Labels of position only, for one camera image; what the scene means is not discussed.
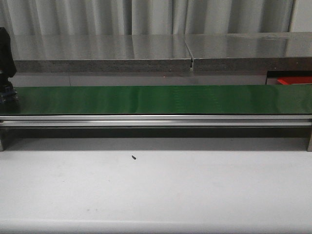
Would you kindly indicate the right metal conveyor leg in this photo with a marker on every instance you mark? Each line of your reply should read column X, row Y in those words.
column 309, row 139

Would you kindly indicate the metal conveyor leg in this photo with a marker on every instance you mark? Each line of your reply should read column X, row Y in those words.
column 309, row 139
column 4, row 139

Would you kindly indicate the red plastic tray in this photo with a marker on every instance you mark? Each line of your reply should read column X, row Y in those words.
column 295, row 80

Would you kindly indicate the aluminium conveyor frame rail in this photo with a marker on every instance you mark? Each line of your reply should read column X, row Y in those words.
column 156, row 120

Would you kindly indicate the grey stone slab right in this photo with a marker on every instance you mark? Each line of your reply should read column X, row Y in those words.
column 288, row 51

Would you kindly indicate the grey stone slab left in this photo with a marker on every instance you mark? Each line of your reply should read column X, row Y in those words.
column 100, row 54

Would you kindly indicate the left metal conveyor leg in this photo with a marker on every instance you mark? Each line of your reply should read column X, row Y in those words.
column 4, row 139

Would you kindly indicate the grey pleated curtain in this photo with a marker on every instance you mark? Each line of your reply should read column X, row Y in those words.
column 154, row 17

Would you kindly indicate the grey stone slab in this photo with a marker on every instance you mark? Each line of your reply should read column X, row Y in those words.
column 100, row 54
column 288, row 51

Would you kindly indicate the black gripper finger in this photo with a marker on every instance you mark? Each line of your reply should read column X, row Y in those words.
column 6, row 60

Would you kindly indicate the green conveyor belt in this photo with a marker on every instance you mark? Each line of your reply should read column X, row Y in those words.
column 142, row 100

